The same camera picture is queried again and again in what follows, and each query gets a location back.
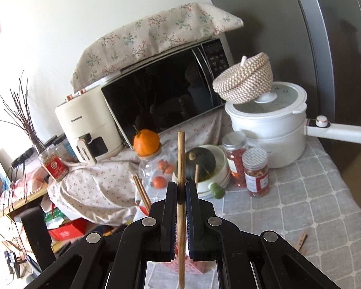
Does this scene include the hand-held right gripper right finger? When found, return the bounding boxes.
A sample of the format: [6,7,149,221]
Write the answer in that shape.
[185,182,342,289]

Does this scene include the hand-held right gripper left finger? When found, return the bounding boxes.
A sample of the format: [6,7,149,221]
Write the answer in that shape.
[27,182,179,289]

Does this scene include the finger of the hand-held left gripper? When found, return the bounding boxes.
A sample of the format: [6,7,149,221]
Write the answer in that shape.
[20,207,56,273]

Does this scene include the red gift box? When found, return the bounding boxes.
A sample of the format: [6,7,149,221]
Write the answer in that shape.
[48,218,89,241]

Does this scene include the wooden shelf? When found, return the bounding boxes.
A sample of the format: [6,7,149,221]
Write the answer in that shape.
[0,184,49,220]

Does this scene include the clear glass jar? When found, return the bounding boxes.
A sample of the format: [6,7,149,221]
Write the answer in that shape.
[138,152,177,189]

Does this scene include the dark green kabocha squash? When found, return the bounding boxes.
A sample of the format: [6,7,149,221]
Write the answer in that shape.
[176,146,216,184]

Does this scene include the tall chili jar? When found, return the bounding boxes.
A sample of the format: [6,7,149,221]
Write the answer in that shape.
[222,131,249,188]

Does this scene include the red label glass jar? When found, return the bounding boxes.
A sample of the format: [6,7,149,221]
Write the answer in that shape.
[39,152,70,183]

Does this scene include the small-flower print tablecloth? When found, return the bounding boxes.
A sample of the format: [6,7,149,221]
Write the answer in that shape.
[46,108,232,226]

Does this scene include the short chili jar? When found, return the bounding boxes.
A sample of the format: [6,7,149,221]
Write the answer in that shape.
[242,148,270,197]

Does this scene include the large orange citrus fruit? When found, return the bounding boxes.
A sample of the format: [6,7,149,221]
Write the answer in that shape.
[133,125,161,157]

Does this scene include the teal box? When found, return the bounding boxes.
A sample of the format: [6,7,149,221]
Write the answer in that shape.
[62,141,76,161]

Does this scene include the wooden clothespin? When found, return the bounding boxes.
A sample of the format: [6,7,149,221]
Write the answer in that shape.
[294,231,308,251]

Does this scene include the grey checked tablecloth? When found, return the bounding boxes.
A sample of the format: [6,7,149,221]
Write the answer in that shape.
[144,138,361,289]

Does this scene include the white electric cooking pot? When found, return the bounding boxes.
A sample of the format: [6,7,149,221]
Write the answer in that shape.
[225,81,361,169]

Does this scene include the black microwave oven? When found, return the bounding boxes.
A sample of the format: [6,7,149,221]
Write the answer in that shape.
[101,38,233,149]

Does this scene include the cream air fryer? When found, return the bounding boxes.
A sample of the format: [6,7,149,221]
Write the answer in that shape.
[55,86,124,166]

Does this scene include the dry bare branches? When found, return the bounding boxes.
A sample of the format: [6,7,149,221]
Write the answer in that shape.
[0,71,45,154]

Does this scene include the floral dust cover cloth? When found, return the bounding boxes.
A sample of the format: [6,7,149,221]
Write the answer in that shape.
[70,2,244,92]

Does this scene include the grey refrigerator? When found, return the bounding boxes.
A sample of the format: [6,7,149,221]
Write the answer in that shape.
[199,0,361,217]

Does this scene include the white bowl with green handle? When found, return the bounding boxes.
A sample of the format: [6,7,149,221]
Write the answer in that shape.
[195,144,229,200]

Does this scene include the woven rope basket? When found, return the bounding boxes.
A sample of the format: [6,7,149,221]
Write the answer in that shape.
[213,52,273,105]

